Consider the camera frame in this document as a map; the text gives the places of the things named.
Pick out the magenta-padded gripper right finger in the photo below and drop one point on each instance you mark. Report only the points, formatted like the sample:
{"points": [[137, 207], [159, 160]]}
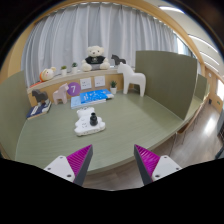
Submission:
{"points": [[165, 166]]}

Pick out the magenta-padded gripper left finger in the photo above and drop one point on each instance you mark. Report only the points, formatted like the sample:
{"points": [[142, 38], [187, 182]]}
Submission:
{"points": [[60, 166]]}

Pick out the small black charger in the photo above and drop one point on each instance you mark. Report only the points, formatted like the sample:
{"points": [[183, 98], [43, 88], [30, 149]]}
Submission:
{"points": [[93, 120]]}

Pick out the white bear-shaped power strip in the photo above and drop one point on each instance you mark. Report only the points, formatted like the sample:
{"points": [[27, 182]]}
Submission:
{"points": [[83, 128]]}

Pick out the dark navy book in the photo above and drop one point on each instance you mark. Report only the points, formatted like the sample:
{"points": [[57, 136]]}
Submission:
{"points": [[38, 111]]}

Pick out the green desk partition panel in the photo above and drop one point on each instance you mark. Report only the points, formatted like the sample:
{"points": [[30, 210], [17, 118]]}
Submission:
{"points": [[13, 116], [201, 86], [166, 80]]}

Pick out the pink horse figurine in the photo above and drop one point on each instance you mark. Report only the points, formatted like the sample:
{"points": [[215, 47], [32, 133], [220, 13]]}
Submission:
{"points": [[61, 94]]}

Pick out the dark grey horse figurine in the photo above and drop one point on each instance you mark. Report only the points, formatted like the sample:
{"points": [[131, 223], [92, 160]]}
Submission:
{"points": [[40, 95]]}

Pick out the round purple sign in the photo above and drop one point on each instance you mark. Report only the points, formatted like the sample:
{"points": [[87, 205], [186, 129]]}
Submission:
{"points": [[74, 89]]}

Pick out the bright blue book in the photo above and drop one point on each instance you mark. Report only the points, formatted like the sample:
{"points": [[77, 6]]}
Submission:
{"points": [[95, 96]]}

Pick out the wooden shelf ledge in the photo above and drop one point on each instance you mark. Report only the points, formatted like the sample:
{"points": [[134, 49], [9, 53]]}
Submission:
{"points": [[66, 77]]}

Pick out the small potted plant white pot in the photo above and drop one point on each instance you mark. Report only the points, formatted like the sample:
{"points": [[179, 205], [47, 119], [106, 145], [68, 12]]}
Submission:
{"points": [[113, 89], [64, 71], [74, 69]]}

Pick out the small cream and orange plush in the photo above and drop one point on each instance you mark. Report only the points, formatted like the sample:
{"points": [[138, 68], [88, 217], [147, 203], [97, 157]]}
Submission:
{"points": [[47, 74]]}

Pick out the large white horse figurine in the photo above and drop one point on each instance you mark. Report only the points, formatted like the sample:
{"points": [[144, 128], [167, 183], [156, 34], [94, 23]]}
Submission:
{"points": [[133, 78]]}

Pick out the cream teddy bear black shirt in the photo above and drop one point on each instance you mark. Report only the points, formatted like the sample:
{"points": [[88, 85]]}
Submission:
{"points": [[95, 60]]}

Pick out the black horse figurine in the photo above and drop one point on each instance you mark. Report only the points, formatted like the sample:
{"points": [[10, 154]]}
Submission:
{"points": [[117, 60]]}

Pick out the ceiling lights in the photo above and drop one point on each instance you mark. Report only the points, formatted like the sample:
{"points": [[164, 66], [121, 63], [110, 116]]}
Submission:
{"points": [[201, 42]]}

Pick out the grey-white curtain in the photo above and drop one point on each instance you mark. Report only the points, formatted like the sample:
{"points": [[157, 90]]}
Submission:
{"points": [[100, 30]]}

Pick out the white wall socket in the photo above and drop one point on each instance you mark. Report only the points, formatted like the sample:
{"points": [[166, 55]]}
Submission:
{"points": [[100, 81], [85, 83]]}

